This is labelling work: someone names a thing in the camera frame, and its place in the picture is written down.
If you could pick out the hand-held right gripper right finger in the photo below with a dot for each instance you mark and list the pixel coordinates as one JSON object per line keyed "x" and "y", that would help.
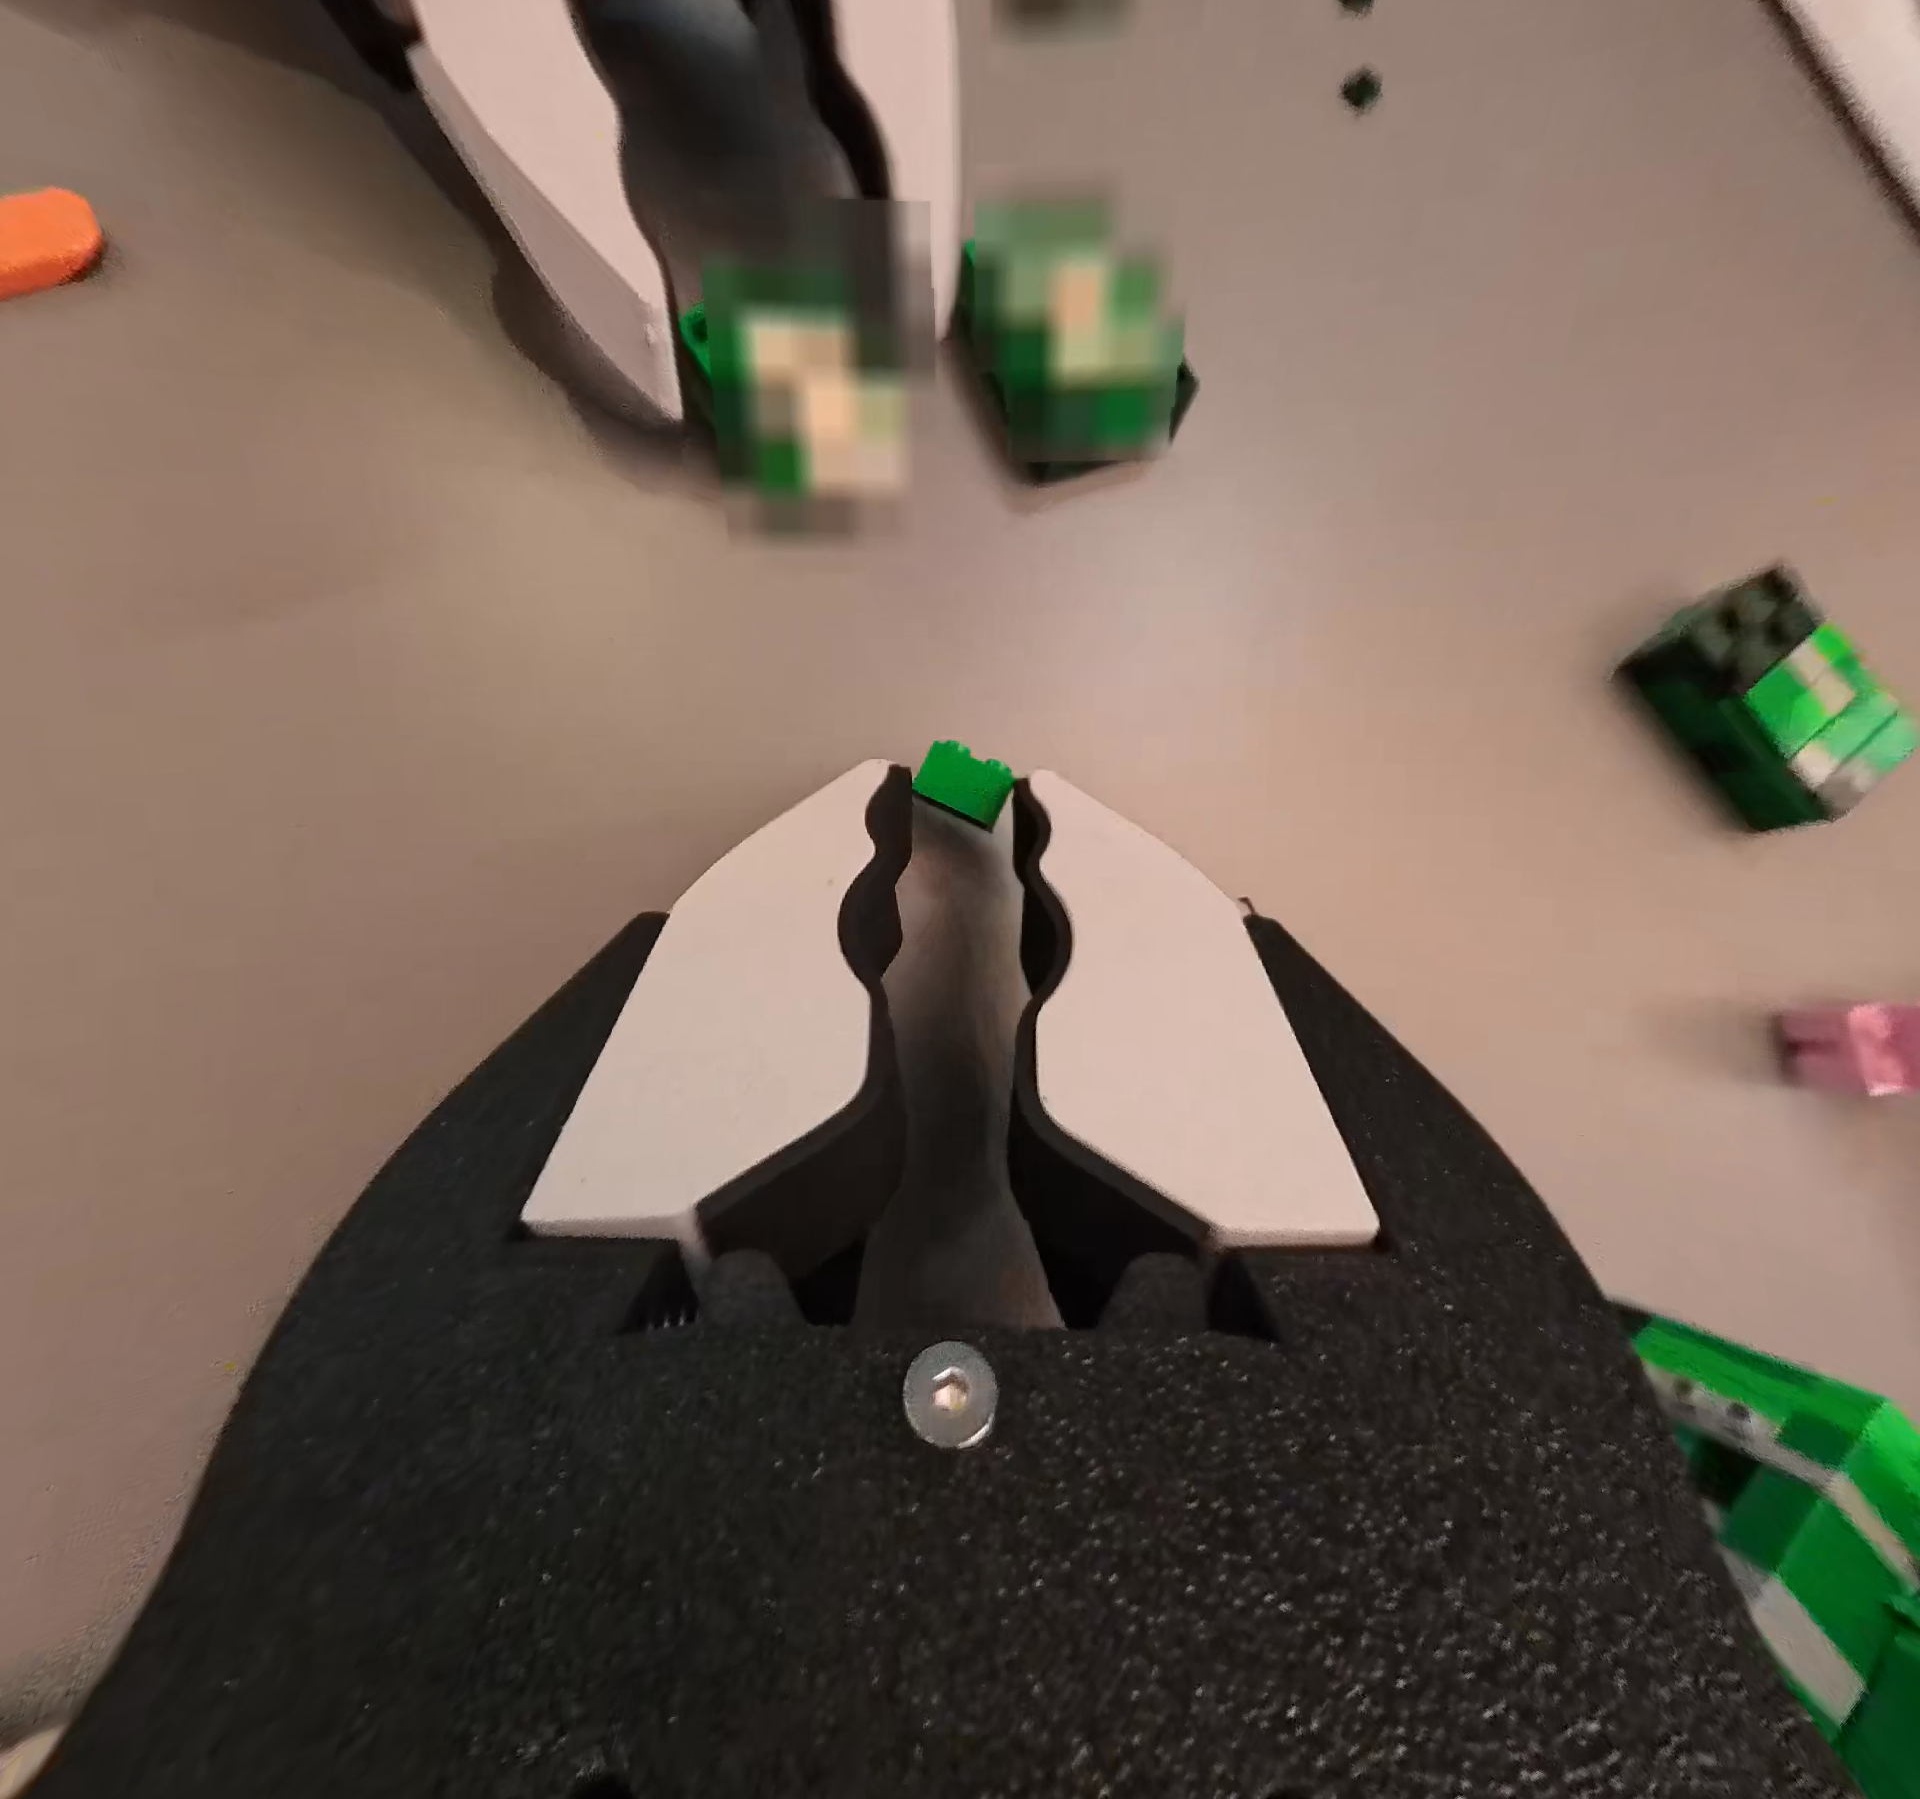
{"x": 1185, "y": 1049}

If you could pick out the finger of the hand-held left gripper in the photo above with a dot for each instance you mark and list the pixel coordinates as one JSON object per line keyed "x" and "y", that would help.
{"x": 901, "y": 29}
{"x": 510, "y": 74}

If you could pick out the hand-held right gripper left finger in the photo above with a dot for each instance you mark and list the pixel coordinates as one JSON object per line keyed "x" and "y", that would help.
{"x": 721, "y": 1049}

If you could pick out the small bright green lego brick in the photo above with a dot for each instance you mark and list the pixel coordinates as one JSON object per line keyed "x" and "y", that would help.
{"x": 963, "y": 783}

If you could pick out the green pixelated lego block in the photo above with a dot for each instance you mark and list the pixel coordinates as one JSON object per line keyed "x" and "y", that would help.
{"x": 1724, "y": 719}

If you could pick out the pink lego pig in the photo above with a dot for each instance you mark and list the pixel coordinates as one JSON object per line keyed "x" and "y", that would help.
{"x": 1853, "y": 1049}

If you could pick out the tall green pixelated lego tower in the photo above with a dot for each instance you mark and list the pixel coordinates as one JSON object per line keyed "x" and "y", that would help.
{"x": 1815, "y": 1529}

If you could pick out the orange brick separator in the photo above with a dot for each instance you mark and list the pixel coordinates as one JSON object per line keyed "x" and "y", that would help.
{"x": 43, "y": 245}

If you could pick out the white book stand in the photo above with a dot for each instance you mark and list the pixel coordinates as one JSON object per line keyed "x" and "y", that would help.
{"x": 1845, "y": 13}

